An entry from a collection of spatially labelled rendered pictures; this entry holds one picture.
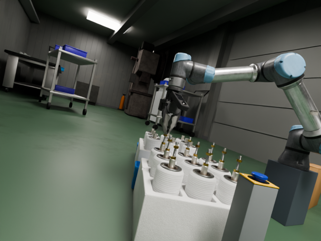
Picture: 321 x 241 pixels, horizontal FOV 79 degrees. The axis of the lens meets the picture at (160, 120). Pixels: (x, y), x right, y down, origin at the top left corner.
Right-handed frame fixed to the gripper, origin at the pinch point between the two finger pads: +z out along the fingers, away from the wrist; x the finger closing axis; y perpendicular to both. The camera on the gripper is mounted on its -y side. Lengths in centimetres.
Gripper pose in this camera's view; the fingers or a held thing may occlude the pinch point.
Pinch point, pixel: (167, 131)
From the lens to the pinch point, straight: 88.0
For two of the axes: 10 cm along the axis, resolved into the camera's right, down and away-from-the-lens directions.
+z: -2.4, 9.7, 0.6
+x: -8.5, -1.8, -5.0
